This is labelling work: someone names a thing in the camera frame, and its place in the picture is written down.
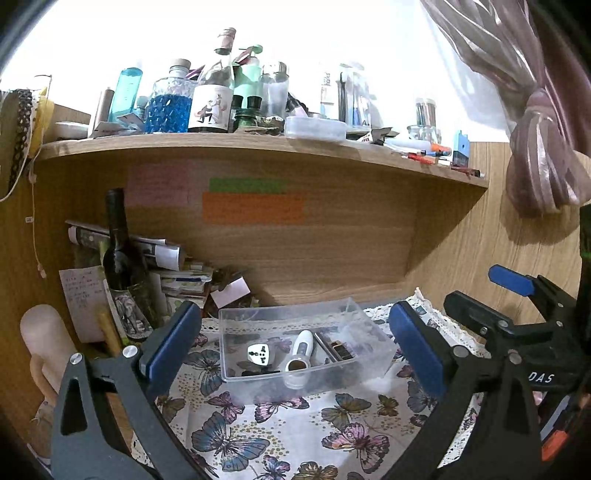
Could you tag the wooden stick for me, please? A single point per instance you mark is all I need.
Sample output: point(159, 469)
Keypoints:
point(108, 332)

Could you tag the stack of papers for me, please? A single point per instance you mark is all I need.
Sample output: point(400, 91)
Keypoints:
point(184, 281)

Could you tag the dark wine bottle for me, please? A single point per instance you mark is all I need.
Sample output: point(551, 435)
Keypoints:
point(122, 263)

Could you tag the white card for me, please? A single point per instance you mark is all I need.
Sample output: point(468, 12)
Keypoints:
point(231, 293)

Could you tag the dark brown trinket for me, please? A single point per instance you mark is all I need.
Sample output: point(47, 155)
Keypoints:
point(220, 276)

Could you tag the clear plastic box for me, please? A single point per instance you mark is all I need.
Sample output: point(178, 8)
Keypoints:
point(240, 323)

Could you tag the green sticky note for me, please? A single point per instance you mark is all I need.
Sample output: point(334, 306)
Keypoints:
point(247, 185)

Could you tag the yellow cloth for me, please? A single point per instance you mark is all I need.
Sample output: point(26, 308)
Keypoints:
point(42, 120)

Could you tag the butterfly print tablecloth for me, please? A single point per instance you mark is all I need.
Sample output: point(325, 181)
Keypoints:
point(286, 429)

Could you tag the glass jar with silver lid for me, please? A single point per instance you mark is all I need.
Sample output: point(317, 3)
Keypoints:
point(274, 92)

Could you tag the glass jar with pens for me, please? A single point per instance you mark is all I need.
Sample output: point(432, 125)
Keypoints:
point(425, 122)

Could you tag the black lace ribbon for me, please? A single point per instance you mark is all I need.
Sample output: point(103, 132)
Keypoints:
point(21, 120)

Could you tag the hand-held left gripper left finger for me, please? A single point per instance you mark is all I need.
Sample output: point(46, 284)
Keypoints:
point(173, 346)

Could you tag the clear labelled corked bottle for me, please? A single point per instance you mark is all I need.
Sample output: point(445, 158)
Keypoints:
point(212, 106)

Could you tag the white travel adapter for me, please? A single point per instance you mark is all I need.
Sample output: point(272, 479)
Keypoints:
point(258, 353)

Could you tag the pink sticky note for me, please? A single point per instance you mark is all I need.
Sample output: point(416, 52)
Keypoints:
point(159, 184)

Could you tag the red pen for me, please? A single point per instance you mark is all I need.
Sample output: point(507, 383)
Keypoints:
point(418, 158)

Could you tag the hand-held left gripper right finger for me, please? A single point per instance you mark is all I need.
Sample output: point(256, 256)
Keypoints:
point(415, 350)

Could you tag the white dish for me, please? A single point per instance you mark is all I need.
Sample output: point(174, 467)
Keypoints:
point(71, 129)

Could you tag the black gold-tipped lighter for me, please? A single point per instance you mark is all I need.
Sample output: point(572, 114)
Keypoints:
point(341, 351)

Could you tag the pink curtain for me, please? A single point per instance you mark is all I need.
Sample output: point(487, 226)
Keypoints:
point(540, 115)

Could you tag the white infrared thermometer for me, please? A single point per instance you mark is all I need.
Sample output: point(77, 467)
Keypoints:
point(302, 346)

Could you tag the dark green ink bottle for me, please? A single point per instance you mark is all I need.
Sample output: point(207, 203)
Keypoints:
point(238, 113)
point(253, 110)

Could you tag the clear lidded plastic container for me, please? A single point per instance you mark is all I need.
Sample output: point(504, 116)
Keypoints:
point(314, 128)

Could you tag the glass bottle with blue beads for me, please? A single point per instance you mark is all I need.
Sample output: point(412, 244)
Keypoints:
point(168, 110)

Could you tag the brown cardboard tube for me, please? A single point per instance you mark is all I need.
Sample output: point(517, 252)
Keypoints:
point(105, 108)

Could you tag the wooden shelf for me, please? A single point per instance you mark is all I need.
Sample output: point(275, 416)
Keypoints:
point(277, 152)

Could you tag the teal plastic bottle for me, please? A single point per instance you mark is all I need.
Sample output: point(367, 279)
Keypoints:
point(127, 92)

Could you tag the beige plastic object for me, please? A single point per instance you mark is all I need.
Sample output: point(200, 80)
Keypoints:
point(44, 341)

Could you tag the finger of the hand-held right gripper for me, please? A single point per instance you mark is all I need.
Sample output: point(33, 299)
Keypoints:
point(508, 279)
point(475, 316)

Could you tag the clear pen holder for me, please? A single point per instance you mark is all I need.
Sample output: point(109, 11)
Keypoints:
point(355, 99)

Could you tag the pale green bottle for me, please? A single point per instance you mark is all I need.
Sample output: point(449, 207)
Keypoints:
point(249, 78)

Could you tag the white tube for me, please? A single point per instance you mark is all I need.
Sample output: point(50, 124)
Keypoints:
point(328, 92)

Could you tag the white handwritten note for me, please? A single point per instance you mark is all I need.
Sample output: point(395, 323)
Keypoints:
point(81, 295)

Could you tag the orange capped marker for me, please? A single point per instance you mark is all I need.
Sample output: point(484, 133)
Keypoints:
point(436, 149)

